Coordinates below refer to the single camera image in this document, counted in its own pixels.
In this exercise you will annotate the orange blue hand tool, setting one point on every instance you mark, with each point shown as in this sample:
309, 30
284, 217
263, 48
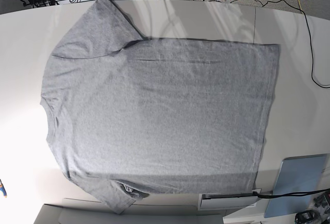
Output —
2, 189

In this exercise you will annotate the blue-grey flat board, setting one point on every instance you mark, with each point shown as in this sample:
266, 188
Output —
297, 174

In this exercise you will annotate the grey T-shirt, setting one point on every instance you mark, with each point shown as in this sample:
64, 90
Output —
130, 116

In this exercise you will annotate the black device bottom right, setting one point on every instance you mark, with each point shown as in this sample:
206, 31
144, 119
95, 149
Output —
307, 217

